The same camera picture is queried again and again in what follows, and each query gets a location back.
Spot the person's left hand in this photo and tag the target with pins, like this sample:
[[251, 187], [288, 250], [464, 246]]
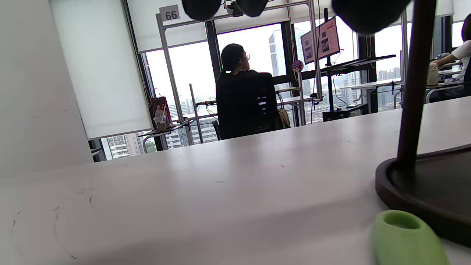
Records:
[[368, 18]]

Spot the dark wooden key rack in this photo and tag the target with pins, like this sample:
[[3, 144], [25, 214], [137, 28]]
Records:
[[415, 92]]

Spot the green vegetable scraper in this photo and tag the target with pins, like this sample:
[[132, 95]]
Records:
[[404, 243]]

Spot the black desk top board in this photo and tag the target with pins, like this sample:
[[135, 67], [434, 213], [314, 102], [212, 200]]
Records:
[[353, 64]]

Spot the computer monitor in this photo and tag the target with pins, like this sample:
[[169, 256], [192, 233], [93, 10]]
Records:
[[323, 40]]

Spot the black monitor stand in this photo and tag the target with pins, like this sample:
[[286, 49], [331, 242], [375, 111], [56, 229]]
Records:
[[328, 84]]

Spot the round purple tag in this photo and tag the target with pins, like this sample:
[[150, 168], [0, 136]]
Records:
[[297, 66]]

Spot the black computer case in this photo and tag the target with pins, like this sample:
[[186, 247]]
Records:
[[342, 114]]

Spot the beige cloth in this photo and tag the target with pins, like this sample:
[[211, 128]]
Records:
[[284, 117]]

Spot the black office chair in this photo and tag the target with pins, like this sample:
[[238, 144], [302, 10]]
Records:
[[250, 110]]

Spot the narrow white roller blind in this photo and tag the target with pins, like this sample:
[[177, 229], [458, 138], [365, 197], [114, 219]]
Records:
[[176, 25]]

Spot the small grey sign plate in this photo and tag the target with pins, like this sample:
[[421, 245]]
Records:
[[169, 13]]

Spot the small dark side table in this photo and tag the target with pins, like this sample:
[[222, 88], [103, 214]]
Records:
[[176, 128]]

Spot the red picture carton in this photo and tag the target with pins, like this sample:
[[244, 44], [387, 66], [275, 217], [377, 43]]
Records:
[[158, 108]]

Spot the clear plastic drink cup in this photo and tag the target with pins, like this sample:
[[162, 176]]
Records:
[[162, 125]]

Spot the wide white roller blind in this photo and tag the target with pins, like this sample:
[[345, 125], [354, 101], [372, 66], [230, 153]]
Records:
[[103, 66]]

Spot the silver aluminium frame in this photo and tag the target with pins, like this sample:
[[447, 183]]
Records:
[[170, 70]]

